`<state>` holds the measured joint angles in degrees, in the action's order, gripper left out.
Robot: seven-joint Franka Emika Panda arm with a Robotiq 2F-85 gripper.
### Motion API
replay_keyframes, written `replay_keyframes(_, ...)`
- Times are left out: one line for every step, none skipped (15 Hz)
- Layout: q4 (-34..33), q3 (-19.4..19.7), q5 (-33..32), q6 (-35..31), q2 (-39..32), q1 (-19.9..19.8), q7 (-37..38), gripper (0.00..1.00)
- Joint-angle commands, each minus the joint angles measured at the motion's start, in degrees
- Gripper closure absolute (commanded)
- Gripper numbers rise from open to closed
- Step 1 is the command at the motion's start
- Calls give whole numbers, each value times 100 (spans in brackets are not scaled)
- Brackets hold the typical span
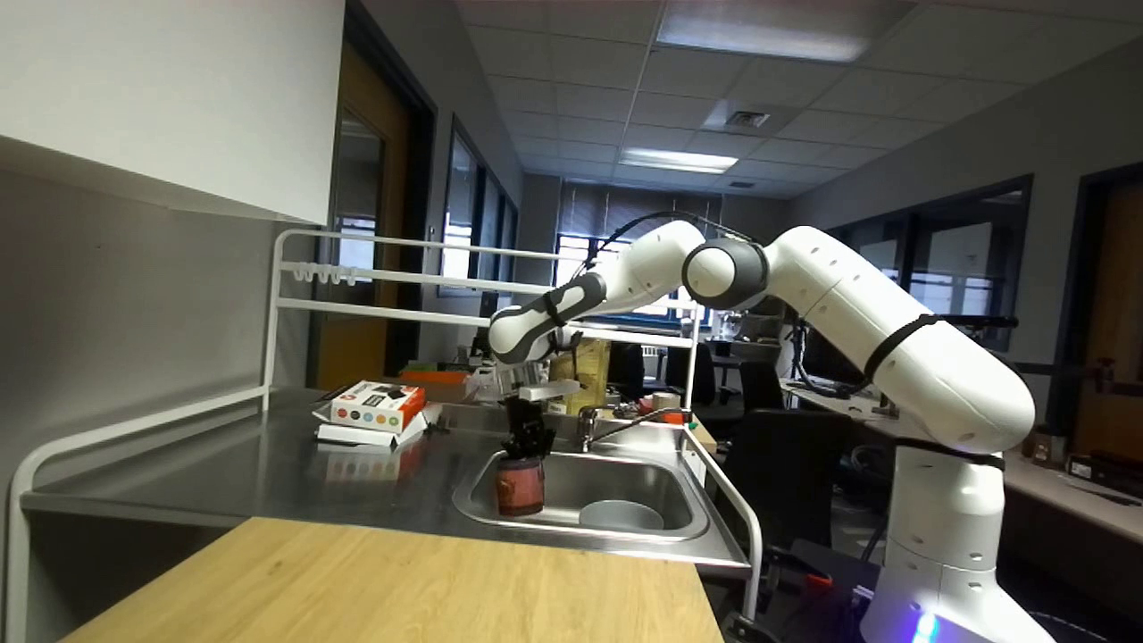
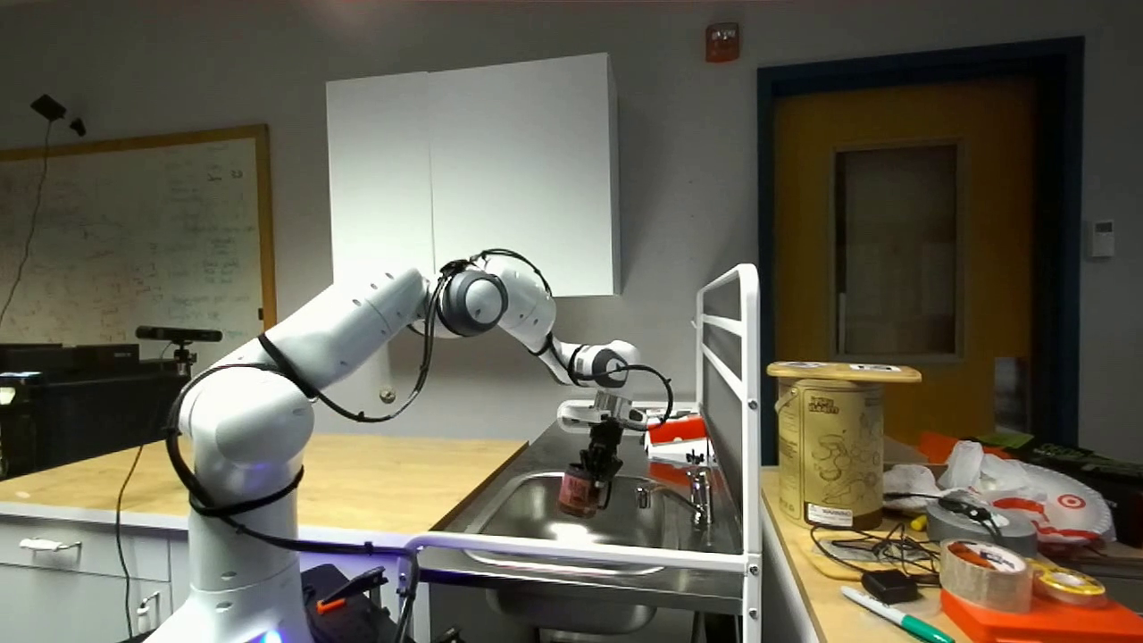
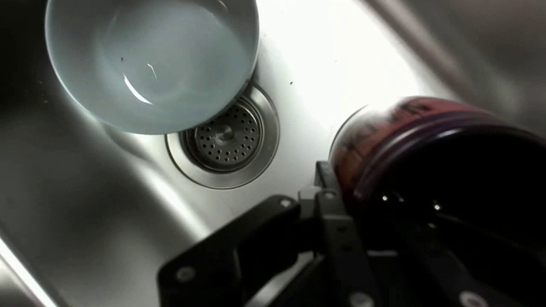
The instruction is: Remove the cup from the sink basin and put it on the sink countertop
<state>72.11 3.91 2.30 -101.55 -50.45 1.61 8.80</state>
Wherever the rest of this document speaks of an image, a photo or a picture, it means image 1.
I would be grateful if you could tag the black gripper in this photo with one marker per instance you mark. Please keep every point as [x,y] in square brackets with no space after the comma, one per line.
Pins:
[528,422]

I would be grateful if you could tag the dark red cup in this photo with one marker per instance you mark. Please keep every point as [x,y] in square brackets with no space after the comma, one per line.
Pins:
[519,488]

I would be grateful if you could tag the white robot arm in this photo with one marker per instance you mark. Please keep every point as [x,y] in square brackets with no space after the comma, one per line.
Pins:
[931,357]

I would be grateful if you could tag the stainless steel sink unit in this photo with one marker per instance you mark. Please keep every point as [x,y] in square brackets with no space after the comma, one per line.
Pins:
[297,476]

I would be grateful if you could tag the cardboard twine spool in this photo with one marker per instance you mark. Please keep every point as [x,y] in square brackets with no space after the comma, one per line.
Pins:
[583,376]

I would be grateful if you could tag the light blue bowl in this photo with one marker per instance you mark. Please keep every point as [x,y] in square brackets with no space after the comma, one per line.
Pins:
[622,515]

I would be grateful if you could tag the flat white box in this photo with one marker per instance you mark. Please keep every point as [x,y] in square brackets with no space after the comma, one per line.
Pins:
[395,432]

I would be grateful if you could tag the colourful cardboard box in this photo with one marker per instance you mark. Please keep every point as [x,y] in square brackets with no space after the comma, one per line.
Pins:
[376,404]

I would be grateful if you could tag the yellow wooden door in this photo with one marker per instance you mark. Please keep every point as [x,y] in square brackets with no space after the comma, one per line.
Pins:
[367,322]

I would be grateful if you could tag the small ceiling light panel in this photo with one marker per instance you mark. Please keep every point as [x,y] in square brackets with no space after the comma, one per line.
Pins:
[681,163]

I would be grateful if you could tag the ceiling air vent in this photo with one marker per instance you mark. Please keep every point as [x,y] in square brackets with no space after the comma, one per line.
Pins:
[737,116]

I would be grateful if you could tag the large ceiling light panel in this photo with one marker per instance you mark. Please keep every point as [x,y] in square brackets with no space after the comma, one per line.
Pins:
[760,29]

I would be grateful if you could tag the white metal rack frame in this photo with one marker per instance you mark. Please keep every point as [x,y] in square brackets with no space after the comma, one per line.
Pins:
[357,276]

